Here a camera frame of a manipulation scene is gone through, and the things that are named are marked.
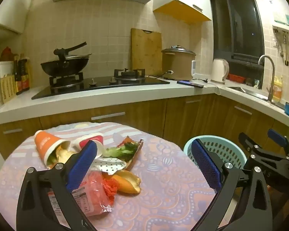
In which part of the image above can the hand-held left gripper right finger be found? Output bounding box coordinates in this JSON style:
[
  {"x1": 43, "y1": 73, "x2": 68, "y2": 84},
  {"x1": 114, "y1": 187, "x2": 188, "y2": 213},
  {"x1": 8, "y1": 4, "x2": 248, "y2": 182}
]
[{"x1": 191, "y1": 138, "x2": 272, "y2": 231}]

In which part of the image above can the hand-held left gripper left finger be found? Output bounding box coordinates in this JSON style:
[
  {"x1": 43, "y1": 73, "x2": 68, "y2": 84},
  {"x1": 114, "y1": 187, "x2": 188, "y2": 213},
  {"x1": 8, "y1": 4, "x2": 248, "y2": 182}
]
[{"x1": 16, "y1": 140, "x2": 98, "y2": 231}]

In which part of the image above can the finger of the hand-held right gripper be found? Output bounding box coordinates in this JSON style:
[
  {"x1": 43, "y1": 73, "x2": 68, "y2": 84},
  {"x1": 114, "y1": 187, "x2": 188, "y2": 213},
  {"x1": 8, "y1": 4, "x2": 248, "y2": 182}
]
[
  {"x1": 238, "y1": 132, "x2": 289, "y2": 162},
  {"x1": 267, "y1": 128, "x2": 289, "y2": 152}
]

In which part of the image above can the light blue plastic basket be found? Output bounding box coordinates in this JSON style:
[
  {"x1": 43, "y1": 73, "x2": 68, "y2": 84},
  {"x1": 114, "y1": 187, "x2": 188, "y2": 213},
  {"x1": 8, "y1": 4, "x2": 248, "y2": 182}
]
[{"x1": 183, "y1": 135, "x2": 248, "y2": 171}]

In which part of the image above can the white dotted paper scrap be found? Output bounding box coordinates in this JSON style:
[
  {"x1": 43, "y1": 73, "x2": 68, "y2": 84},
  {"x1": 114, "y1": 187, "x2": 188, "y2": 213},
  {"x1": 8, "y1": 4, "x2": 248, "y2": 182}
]
[{"x1": 90, "y1": 156, "x2": 127, "y2": 175}]

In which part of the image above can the red paper cup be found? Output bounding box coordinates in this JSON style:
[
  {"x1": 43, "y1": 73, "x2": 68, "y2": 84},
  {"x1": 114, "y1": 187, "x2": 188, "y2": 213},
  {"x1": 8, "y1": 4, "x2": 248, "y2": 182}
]
[{"x1": 71, "y1": 133, "x2": 104, "y2": 159}]

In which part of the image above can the red wrapper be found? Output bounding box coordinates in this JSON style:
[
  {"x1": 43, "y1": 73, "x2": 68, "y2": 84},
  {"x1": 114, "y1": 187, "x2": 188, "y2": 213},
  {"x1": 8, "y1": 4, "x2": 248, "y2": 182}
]
[{"x1": 102, "y1": 178, "x2": 121, "y2": 204}]

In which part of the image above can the leafy green vegetable scrap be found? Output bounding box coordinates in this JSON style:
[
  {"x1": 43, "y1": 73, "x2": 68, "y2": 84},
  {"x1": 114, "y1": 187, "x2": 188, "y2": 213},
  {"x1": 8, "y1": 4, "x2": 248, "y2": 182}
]
[{"x1": 103, "y1": 142, "x2": 139, "y2": 160}]

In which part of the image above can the orange paper cup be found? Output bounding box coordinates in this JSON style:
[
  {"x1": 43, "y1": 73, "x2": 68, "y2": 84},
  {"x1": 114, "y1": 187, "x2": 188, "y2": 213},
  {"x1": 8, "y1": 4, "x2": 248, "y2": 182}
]
[{"x1": 34, "y1": 130, "x2": 71, "y2": 170}]

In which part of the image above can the foil snack wrapper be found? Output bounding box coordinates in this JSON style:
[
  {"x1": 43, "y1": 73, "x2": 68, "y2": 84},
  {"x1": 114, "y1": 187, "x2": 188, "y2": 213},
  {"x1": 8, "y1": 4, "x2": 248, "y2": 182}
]
[{"x1": 103, "y1": 136, "x2": 144, "y2": 171}]

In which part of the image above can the floral pink tablecloth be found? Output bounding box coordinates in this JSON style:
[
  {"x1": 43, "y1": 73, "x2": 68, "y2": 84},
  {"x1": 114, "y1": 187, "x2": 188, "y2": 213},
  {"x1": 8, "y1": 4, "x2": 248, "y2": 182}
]
[{"x1": 0, "y1": 121, "x2": 222, "y2": 231}]

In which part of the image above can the yellow dish soap bottle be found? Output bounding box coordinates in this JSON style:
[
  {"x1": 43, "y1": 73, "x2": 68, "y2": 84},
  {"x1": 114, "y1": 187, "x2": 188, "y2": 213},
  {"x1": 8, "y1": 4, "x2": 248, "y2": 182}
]
[{"x1": 272, "y1": 76, "x2": 283, "y2": 103}]

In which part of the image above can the steel sink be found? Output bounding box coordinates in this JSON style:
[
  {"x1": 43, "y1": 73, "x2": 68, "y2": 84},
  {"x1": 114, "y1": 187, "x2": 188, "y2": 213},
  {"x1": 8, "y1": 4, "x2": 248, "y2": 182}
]
[{"x1": 226, "y1": 86, "x2": 286, "y2": 109}]

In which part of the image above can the metal faucet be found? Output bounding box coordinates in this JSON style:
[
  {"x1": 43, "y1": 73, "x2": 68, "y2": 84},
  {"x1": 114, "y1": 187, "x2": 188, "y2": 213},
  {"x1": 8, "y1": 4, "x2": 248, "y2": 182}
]
[{"x1": 258, "y1": 55, "x2": 276, "y2": 103}]

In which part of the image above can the red plastic tray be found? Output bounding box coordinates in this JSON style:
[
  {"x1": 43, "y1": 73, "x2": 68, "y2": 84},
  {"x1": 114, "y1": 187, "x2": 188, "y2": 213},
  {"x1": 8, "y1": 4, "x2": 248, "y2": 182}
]
[{"x1": 229, "y1": 74, "x2": 245, "y2": 83}]

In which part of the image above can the wooden base cabinet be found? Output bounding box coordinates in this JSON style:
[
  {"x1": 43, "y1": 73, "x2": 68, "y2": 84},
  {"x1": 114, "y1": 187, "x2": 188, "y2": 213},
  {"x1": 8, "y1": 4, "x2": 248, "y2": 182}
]
[{"x1": 0, "y1": 93, "x2": 289, "y2": 164}]

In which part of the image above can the black glass gas stove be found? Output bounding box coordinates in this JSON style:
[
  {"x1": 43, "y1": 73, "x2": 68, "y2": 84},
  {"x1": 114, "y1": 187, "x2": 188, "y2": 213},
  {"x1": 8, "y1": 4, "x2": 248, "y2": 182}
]
[{"x1": 31, "y1": 69, "x2": 171, "y2": 100}]

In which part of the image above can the white electric kettle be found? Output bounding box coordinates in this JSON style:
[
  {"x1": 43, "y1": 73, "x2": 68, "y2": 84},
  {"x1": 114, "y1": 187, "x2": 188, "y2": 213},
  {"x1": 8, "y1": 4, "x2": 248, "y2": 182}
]
[{"x1": 211, "y1": 58, "x2": 230, "y2": 85}]

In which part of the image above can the dark smartphone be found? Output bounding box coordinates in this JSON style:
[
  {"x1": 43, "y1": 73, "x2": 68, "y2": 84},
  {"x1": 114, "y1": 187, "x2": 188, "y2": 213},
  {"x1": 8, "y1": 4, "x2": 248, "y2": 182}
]
[{"x1": 177, "y1": 80, "x2": 204, "y2": 88}]

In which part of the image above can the black wok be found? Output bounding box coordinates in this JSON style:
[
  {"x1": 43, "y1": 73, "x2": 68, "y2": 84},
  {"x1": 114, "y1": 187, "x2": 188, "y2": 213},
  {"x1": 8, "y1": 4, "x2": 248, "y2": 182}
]
[{"x1": 40, "y1": 42, "x2": 92, "y2": 77}]

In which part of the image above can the brown rice cooker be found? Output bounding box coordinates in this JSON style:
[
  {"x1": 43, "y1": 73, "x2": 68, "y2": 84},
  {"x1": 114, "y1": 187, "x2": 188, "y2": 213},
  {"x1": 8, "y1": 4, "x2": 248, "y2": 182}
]
[{"x1": 161, "y1": 45, "x2": 196, "y2": 81}]

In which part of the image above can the yellow woven utensil holder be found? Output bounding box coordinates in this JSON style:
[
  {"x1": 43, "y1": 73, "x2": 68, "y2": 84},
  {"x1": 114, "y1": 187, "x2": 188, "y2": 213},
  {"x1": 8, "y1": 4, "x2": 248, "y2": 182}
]
[{"x1": 0, "y1": 74, "x2": 17, "y2": 104}]

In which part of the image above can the wok lid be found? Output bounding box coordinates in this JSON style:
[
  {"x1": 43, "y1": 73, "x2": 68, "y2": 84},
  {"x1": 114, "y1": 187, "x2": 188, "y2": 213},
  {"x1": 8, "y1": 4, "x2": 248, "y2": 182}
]
[{"x1": 53, "y1": 49, "x2": 92, "y2": 62}]

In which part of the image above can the dark window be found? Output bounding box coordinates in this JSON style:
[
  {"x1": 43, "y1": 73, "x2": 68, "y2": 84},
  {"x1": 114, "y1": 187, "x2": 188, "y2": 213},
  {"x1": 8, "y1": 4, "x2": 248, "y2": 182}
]
[{"x1": 209, "y1": 0, "x2": 265, "y2": 65}]

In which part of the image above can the white plastic container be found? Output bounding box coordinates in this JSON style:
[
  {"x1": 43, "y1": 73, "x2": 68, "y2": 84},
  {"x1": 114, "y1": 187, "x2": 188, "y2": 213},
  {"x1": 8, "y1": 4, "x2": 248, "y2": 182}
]
[{"x1": 0, "y1": 61, "x2": 15, "y2": 80}]

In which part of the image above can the wooden cutting board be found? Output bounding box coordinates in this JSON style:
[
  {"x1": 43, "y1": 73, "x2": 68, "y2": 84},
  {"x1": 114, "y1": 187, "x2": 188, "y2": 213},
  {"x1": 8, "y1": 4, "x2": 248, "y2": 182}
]
[{"x1": 131, "y1": 28, "x2": 163, "y2": 77}]

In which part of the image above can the white water heater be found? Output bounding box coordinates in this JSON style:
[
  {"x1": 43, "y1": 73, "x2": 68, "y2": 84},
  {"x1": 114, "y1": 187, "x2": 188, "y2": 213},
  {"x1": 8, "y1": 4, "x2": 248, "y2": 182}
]
[{"x1": 252, "y1": 0, "x2": 289, "y2": 34}]

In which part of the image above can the red packaging bag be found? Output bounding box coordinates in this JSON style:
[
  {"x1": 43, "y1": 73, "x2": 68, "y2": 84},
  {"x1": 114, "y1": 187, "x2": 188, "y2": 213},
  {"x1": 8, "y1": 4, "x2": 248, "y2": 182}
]
[{"x1": 1, "y1": 47, "x2": 18, "y2": 61}]

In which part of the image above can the white corner wall cabinet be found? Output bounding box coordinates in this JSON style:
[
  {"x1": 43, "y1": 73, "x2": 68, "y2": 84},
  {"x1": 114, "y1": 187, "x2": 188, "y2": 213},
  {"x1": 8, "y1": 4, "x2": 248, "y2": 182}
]
[{"x1": 0, "y1": 0, "x2": 41, "y2": 35}]

